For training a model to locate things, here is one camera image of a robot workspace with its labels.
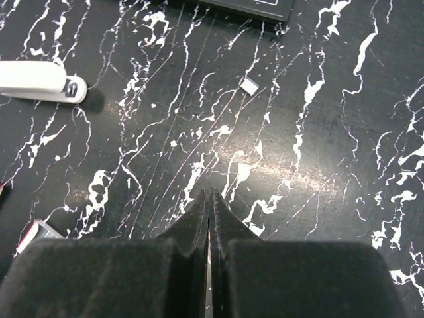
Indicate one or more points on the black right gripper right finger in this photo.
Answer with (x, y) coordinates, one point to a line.
(252, 277)

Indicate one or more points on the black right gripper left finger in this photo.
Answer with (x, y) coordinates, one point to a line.
(164, 276)

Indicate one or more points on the red white staple box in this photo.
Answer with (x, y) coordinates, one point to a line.
(39, 229)

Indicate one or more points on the small silver staple strip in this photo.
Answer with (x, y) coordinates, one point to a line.
(249, 86)

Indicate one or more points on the white stapler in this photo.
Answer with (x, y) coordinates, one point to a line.
(41, 80)

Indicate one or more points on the black white chessboard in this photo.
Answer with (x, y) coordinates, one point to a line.
(264, 10)

